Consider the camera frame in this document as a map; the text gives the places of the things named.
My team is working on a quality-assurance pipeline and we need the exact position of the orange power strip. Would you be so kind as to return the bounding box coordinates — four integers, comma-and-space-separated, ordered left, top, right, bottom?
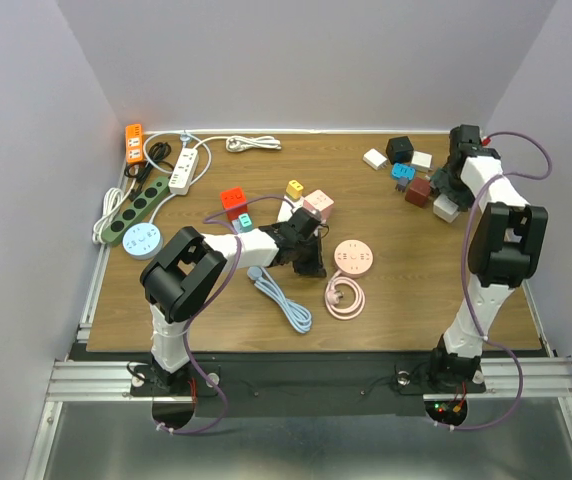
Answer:
125, 123, 143, 165

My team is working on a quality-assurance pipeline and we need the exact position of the white cube socket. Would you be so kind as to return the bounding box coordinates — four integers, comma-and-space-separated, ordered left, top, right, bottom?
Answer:
433, 194, 460, 223

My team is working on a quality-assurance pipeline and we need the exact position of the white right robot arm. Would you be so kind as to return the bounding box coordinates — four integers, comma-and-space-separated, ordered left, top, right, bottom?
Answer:
426, 124, 548, 390

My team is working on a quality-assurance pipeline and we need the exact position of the teal small plug adapter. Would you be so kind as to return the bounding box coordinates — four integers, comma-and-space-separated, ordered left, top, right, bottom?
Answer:
237, 213, 254, 233

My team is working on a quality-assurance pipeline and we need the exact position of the light blue coiled cable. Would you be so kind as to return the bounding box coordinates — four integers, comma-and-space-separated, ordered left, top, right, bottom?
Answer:
245, 265, 313, 335

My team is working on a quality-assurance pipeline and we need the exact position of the light blue power strip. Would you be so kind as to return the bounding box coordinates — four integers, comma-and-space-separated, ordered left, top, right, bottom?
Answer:
232, 217, 246, 234

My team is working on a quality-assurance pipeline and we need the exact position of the round light blue socket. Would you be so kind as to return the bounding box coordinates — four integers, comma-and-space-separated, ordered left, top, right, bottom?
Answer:
122, 222, 163, 260

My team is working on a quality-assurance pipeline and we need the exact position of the white triangular power strip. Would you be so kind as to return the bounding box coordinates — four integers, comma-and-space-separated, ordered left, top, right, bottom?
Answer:
277, 195, 302, 222

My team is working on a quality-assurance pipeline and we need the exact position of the white coiled cable left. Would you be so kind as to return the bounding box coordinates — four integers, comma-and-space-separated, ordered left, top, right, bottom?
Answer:
91, 186, 126, 245

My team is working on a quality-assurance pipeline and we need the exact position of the red cube socket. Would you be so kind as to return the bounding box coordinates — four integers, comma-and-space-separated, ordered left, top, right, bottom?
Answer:
220, 186, 248, 222

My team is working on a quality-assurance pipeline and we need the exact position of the white flat charger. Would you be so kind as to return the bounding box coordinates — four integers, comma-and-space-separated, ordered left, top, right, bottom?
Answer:
362, 148, 388, 170

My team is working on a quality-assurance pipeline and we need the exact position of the round pink socket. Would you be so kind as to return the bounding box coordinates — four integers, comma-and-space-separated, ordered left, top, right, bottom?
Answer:
333, 239, 373, 278

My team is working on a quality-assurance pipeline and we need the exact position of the black cube adapter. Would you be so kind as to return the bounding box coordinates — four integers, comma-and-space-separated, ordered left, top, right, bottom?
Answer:
386, 136, 414, 164

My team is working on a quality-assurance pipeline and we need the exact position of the black coiled cable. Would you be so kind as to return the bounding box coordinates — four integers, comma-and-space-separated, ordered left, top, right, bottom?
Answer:
124, 141, 173, 180

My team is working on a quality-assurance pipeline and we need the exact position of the pink cube socket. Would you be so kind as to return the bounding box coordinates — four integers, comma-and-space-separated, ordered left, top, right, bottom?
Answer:
303, 189, 335, 223

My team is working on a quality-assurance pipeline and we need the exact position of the dark red cube adapter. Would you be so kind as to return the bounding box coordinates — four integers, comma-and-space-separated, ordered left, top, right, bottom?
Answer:
405, 178, 431, 208

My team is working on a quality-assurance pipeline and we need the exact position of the white bundled cable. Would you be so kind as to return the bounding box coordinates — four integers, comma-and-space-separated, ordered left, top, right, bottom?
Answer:
224, 134, 283, 154

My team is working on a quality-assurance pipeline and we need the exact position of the white long power strip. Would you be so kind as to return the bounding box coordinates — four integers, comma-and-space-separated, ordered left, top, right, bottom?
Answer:
168, 147, 199, 196

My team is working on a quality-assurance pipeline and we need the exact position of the blue plug adapter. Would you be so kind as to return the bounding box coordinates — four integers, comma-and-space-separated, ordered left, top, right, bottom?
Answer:
391, 163, 416, 192

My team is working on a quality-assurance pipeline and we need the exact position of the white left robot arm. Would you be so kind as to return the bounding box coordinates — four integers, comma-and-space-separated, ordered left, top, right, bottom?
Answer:
140, 207, 326, 394

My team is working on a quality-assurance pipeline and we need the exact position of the yellow small plug adapter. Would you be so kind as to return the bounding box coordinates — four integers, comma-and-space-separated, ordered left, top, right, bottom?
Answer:
286, 180, 304, 201

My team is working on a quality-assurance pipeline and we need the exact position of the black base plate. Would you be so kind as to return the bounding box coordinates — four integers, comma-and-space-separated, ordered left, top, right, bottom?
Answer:
127, 352, 485, 420

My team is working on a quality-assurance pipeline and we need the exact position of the dark green power strip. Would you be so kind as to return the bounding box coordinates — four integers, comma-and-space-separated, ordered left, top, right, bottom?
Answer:
100, 176, 170, 247

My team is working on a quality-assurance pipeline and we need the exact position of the pink cable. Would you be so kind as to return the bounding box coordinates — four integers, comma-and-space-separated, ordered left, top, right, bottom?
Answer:
325, 269, 366, 321

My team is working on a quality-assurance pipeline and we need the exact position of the white square charger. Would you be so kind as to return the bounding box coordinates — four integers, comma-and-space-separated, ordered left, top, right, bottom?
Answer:
410, 151, 433, 172

